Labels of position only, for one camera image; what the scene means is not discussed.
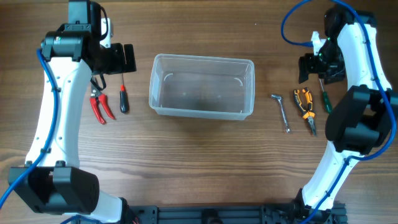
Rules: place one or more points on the clear plastic container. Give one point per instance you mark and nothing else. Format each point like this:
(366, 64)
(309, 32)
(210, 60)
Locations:
(202, 87)

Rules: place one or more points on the black aluminium base frame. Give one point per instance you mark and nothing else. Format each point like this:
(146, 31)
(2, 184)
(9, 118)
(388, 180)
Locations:
(265, 214)

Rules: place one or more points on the black red screwdriver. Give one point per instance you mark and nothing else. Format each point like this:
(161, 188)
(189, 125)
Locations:
(124, 104)

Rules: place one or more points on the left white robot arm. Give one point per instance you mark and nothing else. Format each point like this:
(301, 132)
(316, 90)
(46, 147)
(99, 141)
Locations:
(51, 181)

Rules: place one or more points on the green screwdriver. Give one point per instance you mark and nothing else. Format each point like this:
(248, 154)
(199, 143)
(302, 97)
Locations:
(326, 101)

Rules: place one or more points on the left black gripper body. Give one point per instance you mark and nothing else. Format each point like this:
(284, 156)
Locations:
(112, 60)

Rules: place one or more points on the silver socket wrench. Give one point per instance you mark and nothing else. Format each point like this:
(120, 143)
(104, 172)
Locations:
(279, 99)

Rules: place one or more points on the orange black pliers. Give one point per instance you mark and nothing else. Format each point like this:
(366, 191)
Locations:
(306, 109)

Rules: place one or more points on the red handled pruning shears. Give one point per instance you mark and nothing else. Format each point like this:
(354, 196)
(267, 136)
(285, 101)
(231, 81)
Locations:
(98, 98)

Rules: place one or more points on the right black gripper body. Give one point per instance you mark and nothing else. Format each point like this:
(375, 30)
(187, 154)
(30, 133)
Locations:
(328, 63)

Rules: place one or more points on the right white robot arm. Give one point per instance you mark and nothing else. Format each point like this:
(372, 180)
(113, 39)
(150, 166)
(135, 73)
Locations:
(364, 123)

